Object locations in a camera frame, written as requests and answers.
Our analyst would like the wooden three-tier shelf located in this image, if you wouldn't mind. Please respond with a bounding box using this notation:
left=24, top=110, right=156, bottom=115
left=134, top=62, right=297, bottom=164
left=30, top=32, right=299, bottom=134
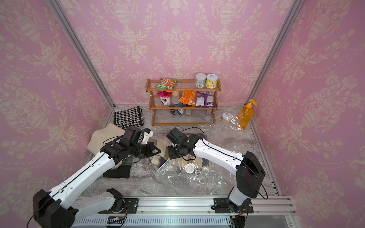
left=145, top=79, right=221, bottom=126

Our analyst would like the beige knitted scarf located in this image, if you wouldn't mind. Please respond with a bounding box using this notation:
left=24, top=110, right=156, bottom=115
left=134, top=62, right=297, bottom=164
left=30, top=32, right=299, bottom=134
left=87, top=123, right=125, bottom=155

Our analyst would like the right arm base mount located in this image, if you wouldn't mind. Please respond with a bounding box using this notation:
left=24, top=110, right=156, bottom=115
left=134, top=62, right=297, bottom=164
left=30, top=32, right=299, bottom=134
left=211, top=198, right=254, bottom=214

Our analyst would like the purple snack bag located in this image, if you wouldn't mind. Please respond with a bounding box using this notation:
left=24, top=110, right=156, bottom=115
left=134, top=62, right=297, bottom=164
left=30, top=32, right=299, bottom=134
left=195, top=91, right=215, bottom=108

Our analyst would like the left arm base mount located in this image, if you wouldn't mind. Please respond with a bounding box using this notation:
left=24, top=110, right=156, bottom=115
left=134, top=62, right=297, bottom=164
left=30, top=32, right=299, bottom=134
left=98, top=188, right=139, bottom=214

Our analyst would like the orange soap pump bottle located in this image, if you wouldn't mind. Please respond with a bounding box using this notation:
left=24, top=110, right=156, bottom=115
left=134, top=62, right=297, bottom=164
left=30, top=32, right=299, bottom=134
left=238, top=99, right=257, bottom=130

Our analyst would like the pink lid yogurt cup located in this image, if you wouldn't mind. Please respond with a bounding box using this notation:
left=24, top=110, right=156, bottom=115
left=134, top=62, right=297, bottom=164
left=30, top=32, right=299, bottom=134
left=157, top=91, right=172, bottom=106

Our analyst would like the green white cup can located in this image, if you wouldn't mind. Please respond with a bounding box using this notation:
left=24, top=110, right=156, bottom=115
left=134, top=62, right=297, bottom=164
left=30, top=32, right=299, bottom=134
left=195, top=73, right=207, bottom=88

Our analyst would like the orange snack bag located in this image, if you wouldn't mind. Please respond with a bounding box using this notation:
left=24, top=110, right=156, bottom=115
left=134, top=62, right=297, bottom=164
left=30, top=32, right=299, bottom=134
left=178, top=90, right=196, bottom=106

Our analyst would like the black white houndstooth scarf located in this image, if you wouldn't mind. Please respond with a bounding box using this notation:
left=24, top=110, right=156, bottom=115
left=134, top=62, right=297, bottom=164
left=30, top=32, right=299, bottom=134
left=114, top=106, right=144, bottom=130

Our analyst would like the aluminium front rail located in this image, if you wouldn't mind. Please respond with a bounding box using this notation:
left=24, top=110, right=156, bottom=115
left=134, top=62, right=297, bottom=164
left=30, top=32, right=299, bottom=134
left=71, top=194, right=296, bottom=219

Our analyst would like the beige brown plaid scarf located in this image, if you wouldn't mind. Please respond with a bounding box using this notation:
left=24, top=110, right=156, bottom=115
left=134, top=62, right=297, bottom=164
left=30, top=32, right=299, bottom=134
left=149, top=136, right=210, bottom=172

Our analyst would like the yellow white cup can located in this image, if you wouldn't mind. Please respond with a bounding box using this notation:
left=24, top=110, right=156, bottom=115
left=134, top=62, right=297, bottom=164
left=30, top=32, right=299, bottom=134
left=205, top=74, right=219, bottom=89

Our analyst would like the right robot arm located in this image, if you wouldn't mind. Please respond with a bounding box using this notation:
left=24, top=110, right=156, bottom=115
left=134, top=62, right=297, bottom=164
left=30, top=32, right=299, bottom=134
left=167, top=128, right=266, bottom=214

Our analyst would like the small white bottle on shelf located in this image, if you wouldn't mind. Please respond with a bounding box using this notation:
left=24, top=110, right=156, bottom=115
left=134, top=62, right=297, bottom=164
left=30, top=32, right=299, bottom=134
left=172, top=91, right=180, bottom=105

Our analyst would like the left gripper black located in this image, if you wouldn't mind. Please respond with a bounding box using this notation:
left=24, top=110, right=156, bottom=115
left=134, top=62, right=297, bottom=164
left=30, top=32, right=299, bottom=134
left=129, top=141, right=162, bottom=158

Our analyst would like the red green snack packet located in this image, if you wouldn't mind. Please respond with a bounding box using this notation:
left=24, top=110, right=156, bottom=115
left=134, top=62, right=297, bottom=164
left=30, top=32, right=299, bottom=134
left=155, top=78, right=178, bottom=92

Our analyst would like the white vacuum bag valve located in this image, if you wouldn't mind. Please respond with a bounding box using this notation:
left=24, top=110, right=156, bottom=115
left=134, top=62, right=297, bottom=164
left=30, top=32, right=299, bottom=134
left=184, top=163, right=196, bottom=174

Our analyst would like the clear plastic vacuum bag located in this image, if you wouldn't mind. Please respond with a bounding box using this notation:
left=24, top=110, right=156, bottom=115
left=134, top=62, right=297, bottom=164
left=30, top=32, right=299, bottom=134
left=120, top=117, right=268, bottom=196

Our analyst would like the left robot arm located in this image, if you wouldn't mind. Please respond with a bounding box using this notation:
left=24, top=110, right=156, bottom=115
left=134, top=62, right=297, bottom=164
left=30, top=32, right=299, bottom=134
left=31, top=127, right=161, bottom=228

